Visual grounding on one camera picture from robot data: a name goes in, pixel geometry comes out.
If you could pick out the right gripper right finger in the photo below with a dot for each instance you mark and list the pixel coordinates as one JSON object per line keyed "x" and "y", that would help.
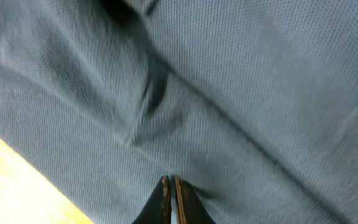
{"x": 190, "y": 210}

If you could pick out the blue polo shirt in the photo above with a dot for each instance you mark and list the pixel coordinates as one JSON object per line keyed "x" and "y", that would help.
{"x": 253, "y": 102}

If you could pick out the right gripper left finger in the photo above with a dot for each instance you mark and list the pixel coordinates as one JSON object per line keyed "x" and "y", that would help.
{"x": 157, "y": 209}

